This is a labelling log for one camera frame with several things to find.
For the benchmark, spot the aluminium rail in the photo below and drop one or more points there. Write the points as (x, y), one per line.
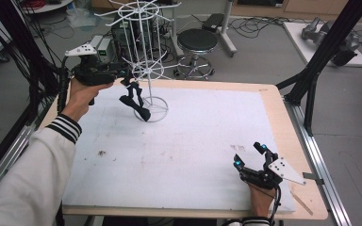
(6, 157)
(320, 163)

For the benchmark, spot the white metal stand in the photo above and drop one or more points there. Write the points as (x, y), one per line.
(227, 31)

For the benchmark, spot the black round stool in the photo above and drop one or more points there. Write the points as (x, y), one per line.
(197, 40)

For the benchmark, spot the grey metal bracket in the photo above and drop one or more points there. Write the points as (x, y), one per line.
(312, 177)

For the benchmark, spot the round white table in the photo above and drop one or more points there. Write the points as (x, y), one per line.
(53, 5)

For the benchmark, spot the person's left hand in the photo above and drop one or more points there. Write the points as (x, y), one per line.
(80, 97)

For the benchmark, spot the white floor platform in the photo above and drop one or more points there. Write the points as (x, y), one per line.
(298, 40)

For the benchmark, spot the black box on stand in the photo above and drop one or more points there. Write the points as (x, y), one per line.
(213, 22)

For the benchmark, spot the person's right hand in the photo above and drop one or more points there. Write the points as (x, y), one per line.
(260, 201)

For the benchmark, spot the grey power supply unit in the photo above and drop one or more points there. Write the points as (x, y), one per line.
(105, 50)
(95, 40)

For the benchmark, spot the black bow tie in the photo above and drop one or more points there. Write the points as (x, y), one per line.
(136, 108)

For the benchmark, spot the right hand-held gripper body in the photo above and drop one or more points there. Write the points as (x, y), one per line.
(284, 171)

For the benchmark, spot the black computer tower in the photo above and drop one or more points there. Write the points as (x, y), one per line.
(122, 37)

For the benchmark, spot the thin wooden stick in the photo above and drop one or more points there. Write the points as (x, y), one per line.
(301, 203)

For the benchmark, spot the black metal frame post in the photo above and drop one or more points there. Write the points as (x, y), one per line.
(330, 40)

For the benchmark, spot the grey robot part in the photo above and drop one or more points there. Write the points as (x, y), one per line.
(312, 31)

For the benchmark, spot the clear plastic bag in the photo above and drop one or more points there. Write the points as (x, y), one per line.
(80, 17)

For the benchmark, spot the white foam mat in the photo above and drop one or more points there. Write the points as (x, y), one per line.
(185, 141)

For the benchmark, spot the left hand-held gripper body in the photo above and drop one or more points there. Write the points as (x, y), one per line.
(91, 73)

